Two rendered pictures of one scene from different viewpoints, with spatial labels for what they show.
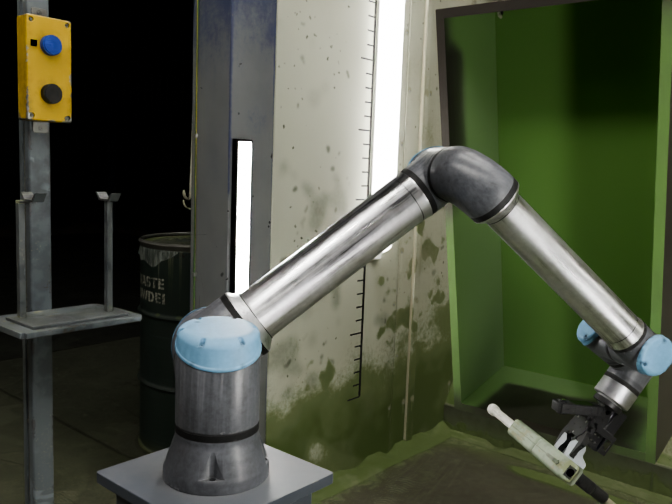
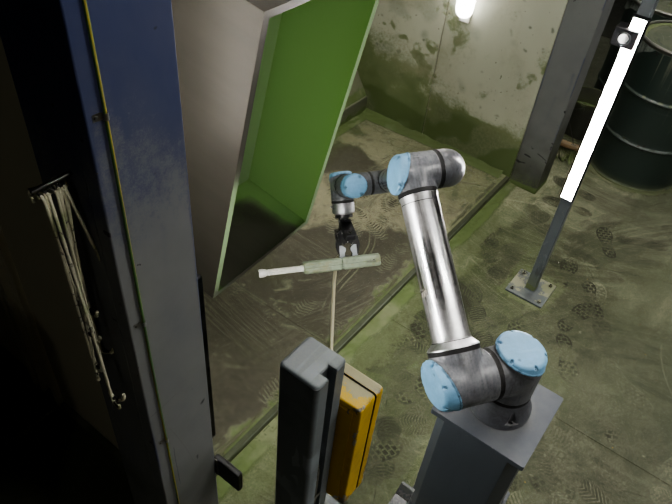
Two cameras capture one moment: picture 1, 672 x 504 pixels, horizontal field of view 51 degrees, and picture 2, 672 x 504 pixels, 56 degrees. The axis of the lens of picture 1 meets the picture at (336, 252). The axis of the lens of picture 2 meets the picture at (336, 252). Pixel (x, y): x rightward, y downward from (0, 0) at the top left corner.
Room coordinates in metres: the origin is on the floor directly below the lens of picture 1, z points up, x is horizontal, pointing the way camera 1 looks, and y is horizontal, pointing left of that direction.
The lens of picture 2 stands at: (1.92, 1.27, 2.24)
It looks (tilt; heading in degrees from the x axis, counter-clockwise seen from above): 42 degrees down; 262
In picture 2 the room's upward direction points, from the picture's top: 6 degrees clockwise
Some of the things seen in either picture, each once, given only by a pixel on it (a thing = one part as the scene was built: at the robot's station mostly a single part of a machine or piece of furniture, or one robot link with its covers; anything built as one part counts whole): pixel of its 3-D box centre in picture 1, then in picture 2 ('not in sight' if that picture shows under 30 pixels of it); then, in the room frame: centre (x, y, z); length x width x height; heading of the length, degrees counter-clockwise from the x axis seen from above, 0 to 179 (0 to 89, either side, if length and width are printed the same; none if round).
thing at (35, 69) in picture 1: (44, 70); (329, 428); (1.83, 0.76, 1.42); 0.12 x 0.06 x 0.26; 139
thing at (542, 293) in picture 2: not in sight; (530, 287); (0.59, -0.92, 0.01); 0.20 x 0.20 x 0.01; 49
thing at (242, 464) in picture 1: (216, 445); (503, 393); (1.22, 0.20, 0.69); 0.19 x 0.19 x 0.10
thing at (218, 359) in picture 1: (217, 371); (512, 366); (1.23, 0.21, 0.83); 0.17 x 0.15 x 0.18; 15
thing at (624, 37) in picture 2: not in sight; (626, 36); (0.63, -0.90, 1.35); 0.09 x 0.07 x 0.07; 139
